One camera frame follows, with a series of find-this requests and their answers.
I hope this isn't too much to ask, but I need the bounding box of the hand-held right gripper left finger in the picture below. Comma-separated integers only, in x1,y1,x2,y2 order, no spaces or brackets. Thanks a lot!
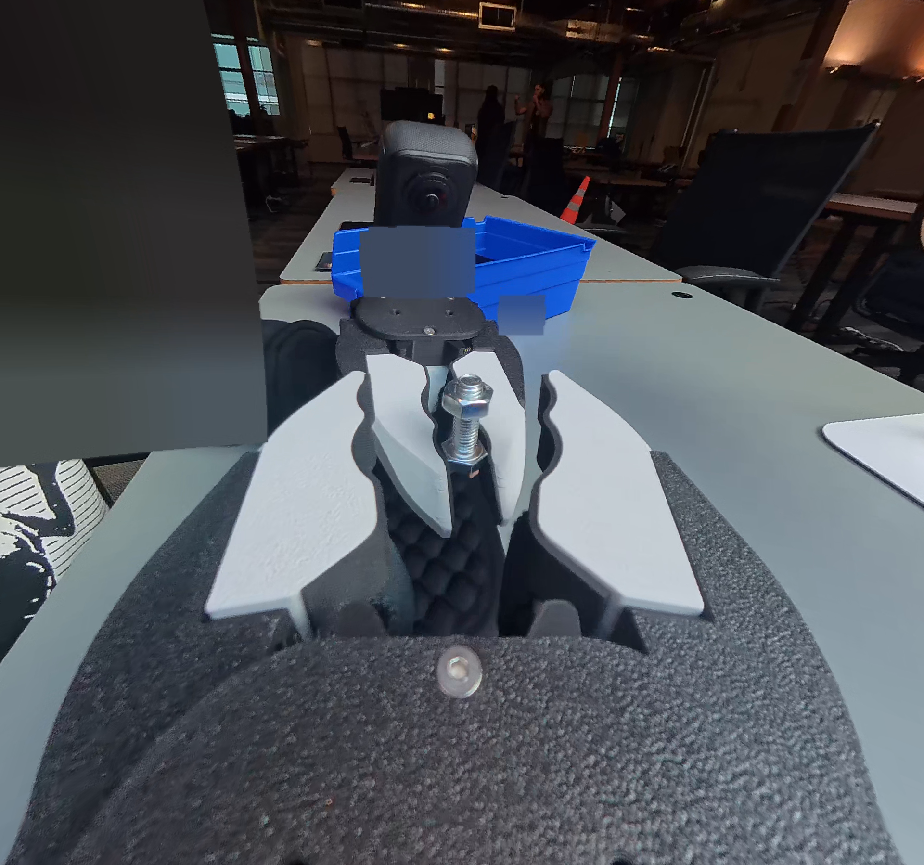
205,370,380,620

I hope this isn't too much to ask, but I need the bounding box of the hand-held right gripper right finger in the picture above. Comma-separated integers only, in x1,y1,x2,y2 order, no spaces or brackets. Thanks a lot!
530,370,706,617

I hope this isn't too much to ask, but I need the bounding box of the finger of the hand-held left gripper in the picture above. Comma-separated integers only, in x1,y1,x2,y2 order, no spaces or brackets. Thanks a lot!
449,354,529,523
366,354,454,540

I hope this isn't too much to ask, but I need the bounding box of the steel hex bolt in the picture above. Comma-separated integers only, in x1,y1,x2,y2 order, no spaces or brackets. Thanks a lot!
442,374,490,479

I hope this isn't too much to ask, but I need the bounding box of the steel hex nut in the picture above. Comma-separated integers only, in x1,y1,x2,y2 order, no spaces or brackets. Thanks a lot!
439,377,498,413

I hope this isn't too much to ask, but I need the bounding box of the blue plastic bin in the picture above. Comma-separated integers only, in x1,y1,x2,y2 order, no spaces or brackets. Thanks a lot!
332,215,599,321

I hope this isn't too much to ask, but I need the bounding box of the person's left hand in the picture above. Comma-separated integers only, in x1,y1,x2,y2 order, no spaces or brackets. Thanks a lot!
261,320,340,440

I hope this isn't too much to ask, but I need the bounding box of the bright window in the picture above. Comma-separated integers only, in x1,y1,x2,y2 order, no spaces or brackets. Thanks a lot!
213,42,279,117

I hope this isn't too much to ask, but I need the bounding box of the black office chair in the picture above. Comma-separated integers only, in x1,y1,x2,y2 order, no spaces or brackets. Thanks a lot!
852,219,924,375
650,121,882,313

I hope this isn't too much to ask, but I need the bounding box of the brown wooden desk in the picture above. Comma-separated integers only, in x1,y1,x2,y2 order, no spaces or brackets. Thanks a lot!
790,192,924,335

